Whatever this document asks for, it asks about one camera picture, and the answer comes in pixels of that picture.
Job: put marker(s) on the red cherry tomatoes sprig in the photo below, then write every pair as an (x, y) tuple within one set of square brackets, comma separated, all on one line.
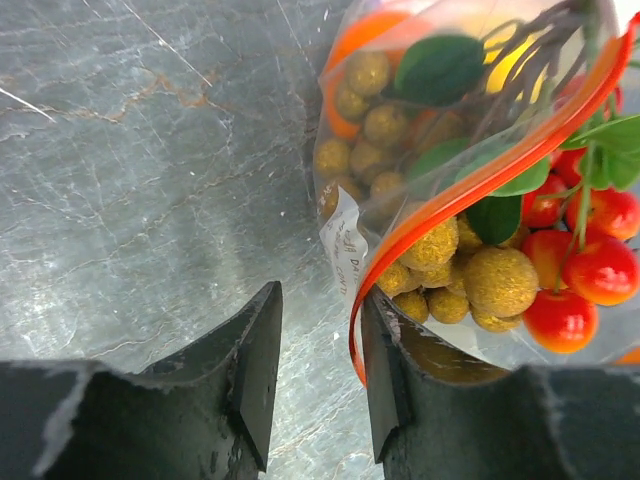
[(590, 262)]

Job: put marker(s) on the brown longan bunch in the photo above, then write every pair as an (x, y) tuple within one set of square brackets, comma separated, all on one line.
[(411, 139)]

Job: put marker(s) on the clear zip top bag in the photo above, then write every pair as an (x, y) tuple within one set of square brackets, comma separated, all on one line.
[(476, 302)]

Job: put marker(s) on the yellow orange fruit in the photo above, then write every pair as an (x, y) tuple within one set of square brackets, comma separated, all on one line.
[(498, 75)]

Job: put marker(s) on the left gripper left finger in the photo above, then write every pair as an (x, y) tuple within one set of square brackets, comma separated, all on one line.
[(203, 412)]

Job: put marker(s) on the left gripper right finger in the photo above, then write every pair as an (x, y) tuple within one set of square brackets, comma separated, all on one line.
[(439, 413)]

